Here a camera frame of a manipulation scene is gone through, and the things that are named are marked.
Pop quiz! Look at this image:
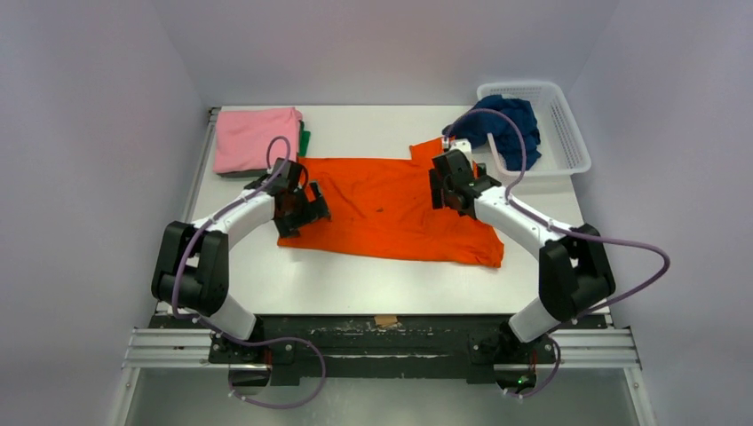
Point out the orange t shirt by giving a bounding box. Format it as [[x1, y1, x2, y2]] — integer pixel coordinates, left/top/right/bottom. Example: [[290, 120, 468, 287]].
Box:
[[278, 138, 504, 269]]

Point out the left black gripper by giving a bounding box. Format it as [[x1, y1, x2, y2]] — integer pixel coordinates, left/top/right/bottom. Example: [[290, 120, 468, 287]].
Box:
[[275, 180, 329, 239]]

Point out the brown tape piece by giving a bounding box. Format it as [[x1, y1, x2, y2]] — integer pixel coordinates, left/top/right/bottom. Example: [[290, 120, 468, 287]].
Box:
[[374, 315, 400, 328]]

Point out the aluminium table frame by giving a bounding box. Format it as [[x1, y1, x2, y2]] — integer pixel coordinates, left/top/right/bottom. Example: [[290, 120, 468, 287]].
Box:
[[106, 105, 655, 425]]

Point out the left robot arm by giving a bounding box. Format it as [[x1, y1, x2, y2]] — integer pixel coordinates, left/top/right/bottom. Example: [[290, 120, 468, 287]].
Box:
[[151, 159, 331, 363]]

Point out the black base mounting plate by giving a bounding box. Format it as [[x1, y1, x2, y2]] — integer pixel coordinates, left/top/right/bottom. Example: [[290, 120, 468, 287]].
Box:
[[137, 313, 607, 392]]

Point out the white plastic basket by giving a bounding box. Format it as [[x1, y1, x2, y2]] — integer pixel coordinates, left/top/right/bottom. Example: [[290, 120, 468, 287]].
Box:
[[477, 80, 591, 178]]

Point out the folded green t shirt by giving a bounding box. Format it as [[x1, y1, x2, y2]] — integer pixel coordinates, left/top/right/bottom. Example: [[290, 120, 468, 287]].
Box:
[[219, 121, 311, 179]]

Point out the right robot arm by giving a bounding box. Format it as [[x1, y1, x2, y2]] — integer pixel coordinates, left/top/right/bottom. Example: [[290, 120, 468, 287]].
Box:
[[429, 149, 615, 361]]

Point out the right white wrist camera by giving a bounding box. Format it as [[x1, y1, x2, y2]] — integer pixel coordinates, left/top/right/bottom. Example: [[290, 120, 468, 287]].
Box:
[[441, 138, 473, 164]]

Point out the folded pink t shirt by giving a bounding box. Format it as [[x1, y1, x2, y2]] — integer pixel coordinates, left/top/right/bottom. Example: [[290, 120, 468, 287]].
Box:
[[213, 106, 303, 175]]

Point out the purple cable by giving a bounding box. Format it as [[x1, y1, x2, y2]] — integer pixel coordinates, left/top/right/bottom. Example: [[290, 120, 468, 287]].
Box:
[[442, 107, 672, 399], [170, 136, 328, 411]]

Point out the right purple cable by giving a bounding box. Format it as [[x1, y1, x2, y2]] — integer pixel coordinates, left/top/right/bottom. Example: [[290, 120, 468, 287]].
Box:
[[442, 107, 672, 399]]

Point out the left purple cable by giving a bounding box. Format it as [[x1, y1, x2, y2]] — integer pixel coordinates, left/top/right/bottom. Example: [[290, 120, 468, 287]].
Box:
[[170, 136, 328, 411]]

